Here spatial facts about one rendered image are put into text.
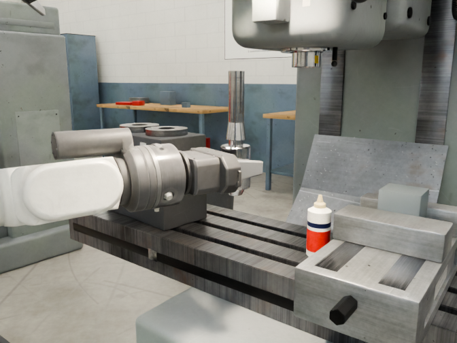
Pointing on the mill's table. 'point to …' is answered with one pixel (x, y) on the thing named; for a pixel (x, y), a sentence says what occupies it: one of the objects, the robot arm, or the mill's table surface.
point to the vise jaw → (394, 232)
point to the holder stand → (165, 137)
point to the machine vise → (376, 286)
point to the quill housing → (313, 25)
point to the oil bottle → (317, 226)
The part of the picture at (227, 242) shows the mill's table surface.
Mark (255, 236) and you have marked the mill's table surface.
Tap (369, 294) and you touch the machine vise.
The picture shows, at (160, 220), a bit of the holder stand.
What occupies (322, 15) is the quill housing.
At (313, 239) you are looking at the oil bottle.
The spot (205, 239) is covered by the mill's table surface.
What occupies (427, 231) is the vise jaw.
